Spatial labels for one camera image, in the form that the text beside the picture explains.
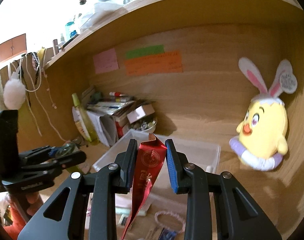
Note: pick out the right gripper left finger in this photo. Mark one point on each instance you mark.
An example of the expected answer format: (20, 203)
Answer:
(63, 215)

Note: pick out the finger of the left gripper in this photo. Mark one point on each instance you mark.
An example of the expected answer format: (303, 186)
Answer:
(58, 163)
(41, 153)

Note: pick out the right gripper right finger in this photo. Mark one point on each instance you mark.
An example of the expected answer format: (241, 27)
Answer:
(238, 215)

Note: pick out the blue razor blade box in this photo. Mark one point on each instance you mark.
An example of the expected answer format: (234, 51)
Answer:
(167, 234)

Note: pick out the red foil tea packet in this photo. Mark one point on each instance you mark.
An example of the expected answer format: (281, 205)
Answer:
(149, 162)

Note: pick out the dark green glass bottle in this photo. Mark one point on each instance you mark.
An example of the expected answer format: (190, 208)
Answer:
(66, 149)

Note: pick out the pink cream tube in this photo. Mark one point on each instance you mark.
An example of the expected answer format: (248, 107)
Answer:
(123, 204)

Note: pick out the person left hand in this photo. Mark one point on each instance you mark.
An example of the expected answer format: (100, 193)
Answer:
(27, 204)

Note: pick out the yellow green spray bottle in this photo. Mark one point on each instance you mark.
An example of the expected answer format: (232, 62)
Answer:
(83, 122)

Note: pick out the white folded paper box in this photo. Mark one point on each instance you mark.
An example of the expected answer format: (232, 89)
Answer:
(105, 128)

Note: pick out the white fluffy pompom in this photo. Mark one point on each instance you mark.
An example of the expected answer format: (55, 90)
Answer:
(14, 94)

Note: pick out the stack of books and papers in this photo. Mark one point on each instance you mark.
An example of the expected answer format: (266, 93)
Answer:
(117, 110)

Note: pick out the yellow chick bunny plush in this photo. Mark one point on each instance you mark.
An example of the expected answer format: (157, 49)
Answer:
(261, 143)

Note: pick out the red white glue stick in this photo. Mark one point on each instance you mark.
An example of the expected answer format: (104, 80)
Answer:
(117, 94)

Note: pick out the white bowl of trinkets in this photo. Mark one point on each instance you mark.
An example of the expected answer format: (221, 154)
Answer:
(147, 125)

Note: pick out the small open cardboard box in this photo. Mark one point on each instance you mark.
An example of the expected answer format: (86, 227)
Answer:
(140, 112)

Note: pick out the pink sticky note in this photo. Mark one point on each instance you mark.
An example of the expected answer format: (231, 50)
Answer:
(106, 61)

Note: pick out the orange sticky note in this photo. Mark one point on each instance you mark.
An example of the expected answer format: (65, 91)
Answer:
(169, 62)

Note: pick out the green sticky note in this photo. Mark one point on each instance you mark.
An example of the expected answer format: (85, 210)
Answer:
(145, 51)

